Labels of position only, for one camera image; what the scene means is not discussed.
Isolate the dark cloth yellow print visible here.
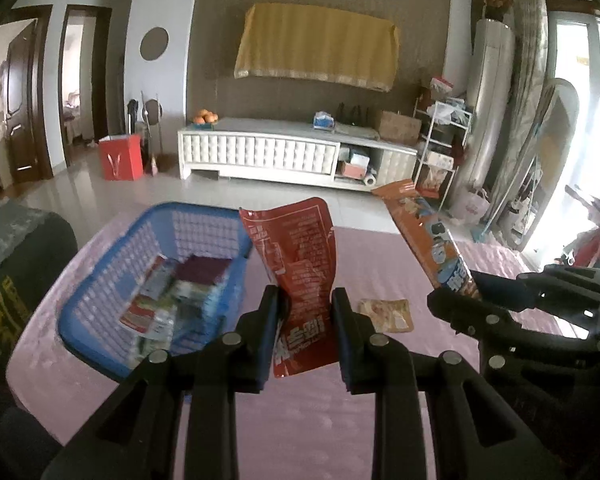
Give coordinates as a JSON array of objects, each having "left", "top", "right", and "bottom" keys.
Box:
[{"left": 0, "top": 220, "right": 79, "bottom": 391}]

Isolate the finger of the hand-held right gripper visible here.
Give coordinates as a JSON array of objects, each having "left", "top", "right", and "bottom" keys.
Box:
[
  {"left": 426, "top": 287, "right": 600, "bottom": 356},
  {"left": 467, "top": 266, "right": 600, "bottom": 311}
]

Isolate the white tower air conditioner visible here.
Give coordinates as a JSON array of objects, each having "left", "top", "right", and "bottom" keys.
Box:
[{"left": 467, "top": 17, "right": 516, "bottom": 201}]

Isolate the white metal rack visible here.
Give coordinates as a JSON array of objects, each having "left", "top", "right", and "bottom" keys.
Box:
[{"left": 412, "top": 100, "right": 473, "bottom": 198}]

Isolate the blue plastic basket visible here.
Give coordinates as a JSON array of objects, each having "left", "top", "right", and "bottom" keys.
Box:
[{"left": 56, "top": 201, "right": 253, "bottom": 383}]

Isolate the orange snack packet blue print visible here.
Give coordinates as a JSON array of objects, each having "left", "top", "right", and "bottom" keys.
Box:
[{"left": 371, "top": 179, "right": 482, "bottom": 303}]

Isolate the brown cardboard box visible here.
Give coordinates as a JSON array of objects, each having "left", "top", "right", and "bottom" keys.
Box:
[{"left": 377, "top": 110, "right": 423, "bottom": 146}]

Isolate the pink white shopping bag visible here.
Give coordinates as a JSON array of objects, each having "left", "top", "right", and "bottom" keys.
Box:
[{"left": 450, "top": 187, "right": 491, "bottom": 226}]

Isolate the red gift bag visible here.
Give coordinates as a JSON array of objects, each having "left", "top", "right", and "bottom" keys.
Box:
[{"left": 98, "top": 134, "right": 145, "bottom": 182}]

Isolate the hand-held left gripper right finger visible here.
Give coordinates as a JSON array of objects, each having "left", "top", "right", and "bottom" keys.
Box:
[{"left": 331, "top": 287, "right": 563, "bottom": 480}]

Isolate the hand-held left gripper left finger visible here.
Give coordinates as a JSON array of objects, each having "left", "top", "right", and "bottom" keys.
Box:
[{"left": 40, "top": 285, "right": 281, "bottom": 480}]

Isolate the round wall decoration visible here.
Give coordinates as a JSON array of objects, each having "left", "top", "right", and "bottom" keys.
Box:
[{"left": 140, "top": 26, "right": 170, "bottom": 61}]

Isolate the rolled bamboo mat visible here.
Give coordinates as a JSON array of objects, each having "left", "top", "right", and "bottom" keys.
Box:
[{"left": 485, "top": 0, "right": 549, "bottom": 221}]

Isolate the grey lace cloth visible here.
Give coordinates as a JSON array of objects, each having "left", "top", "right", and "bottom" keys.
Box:
[{"left": 0, "top": 199, "right": 78, "bottom": 296}]

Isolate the printed orange bag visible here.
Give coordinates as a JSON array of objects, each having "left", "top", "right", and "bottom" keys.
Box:
[{"left": 420, "top": 167, "right": 454, "bottom": 196}]

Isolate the beige orange snack packet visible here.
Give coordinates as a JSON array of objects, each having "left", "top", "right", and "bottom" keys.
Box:
[{"left": 357, "top": 298, "right": 415, "bottom": 333}]

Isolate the purple snack packet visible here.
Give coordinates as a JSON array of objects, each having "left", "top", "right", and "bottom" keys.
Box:
[{"left": 174, "top": 254, "right": 232, "bottom": 287}]

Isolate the leaning grey oval board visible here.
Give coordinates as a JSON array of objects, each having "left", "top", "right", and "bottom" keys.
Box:
[{"left": 505, "top": 77, "right": 581, "bottom": 247}]

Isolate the red snack packet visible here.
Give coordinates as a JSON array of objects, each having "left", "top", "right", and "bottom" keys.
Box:
[{"left": 238, "top": 196, "right": 340, "bottom": 380}]

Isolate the green white snack packet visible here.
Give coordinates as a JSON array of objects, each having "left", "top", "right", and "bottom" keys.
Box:
[{"left": 172, "top": 281, "right": 222, "bottom": 312}]

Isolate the dark wooden door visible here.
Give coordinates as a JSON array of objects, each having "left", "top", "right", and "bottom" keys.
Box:
[{"left": 2, "top": 20, "right": 51, "bottom": 184}]

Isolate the white TV cabinet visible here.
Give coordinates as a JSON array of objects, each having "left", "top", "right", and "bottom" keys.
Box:
[{"left": 177, "top": 116, "right": 420, "bottom": 192}]

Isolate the yellow cloth cover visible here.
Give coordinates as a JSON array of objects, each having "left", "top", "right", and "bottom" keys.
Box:
[{"left": 233, "top": 2, "right": 401, "bottom": 93}]

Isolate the white silver snack packet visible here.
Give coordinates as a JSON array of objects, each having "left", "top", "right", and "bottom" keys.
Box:
[{"left": 119, "top": 296, "right": 178, "bottom": 337}]

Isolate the light blue snack packet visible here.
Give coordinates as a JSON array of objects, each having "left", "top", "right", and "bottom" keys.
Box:
[{"left": 140, "top": 255, "right": 181, "bottom": 302}]

